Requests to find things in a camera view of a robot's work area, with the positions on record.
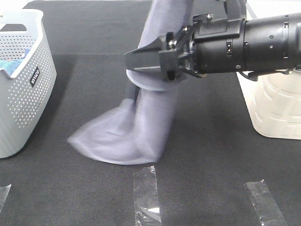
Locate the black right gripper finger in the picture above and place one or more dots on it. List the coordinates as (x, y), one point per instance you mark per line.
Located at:
(153, 57)

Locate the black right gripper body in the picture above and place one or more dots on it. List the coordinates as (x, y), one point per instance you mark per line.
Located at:
(207, 46)

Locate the grey microfibre towel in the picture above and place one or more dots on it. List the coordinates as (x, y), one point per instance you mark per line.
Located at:
(136, 131)

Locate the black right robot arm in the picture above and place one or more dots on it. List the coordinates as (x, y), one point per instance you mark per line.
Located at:
(252, 47)

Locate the cream white storage bin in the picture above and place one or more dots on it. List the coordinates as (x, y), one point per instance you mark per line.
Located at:
(274, 100)

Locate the black table cloth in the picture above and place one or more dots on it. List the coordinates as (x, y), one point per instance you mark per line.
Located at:
(213, 149)

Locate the grey perforated laundry basket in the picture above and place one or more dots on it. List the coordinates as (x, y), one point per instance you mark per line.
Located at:
(24, 94)

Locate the blue cloth in basket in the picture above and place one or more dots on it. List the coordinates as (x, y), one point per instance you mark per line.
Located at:
(9, 66)

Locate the centre clear tape strip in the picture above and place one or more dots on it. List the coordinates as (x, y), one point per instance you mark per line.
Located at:
(146, 204)

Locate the clear tape strip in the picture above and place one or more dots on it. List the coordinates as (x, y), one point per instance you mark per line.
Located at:
(264, 205)
(146, 204)
(4, 191)

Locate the right clear tape strip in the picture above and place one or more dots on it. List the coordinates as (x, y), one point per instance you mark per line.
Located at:
(264, 205)

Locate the left clear tape strip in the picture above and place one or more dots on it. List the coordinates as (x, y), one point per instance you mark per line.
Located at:
(4, 191)

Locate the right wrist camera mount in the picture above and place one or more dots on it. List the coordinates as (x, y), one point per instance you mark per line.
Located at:
(235, 9)

